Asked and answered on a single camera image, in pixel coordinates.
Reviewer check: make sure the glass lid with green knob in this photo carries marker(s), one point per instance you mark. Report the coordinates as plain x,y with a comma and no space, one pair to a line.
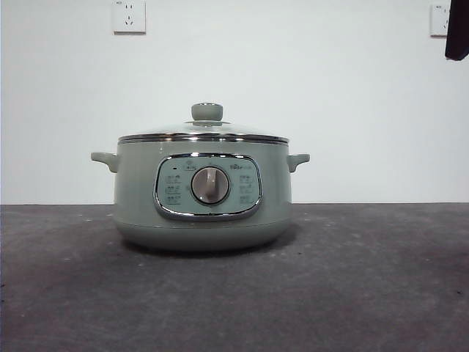
207,111

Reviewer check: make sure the sage green electric pot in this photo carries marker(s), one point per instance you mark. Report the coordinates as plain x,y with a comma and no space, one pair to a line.
139,190

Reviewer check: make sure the white wall socket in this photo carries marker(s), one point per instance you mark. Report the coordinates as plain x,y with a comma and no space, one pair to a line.
438,20
129,16

